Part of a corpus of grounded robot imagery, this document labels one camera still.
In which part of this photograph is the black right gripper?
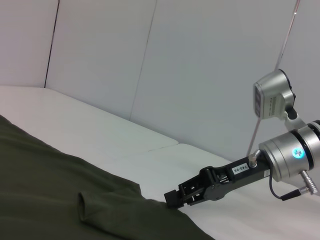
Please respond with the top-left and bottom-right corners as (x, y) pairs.
(163, 149), (273, 209)

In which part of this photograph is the dark green shirt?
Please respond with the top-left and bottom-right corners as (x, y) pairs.
(0, 114), (216, 240)

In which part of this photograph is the dark right arm cable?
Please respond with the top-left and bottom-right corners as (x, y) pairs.
(268, 172), (305, 201)

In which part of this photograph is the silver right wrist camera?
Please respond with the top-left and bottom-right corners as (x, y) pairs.
(252, 68), (307, 128)

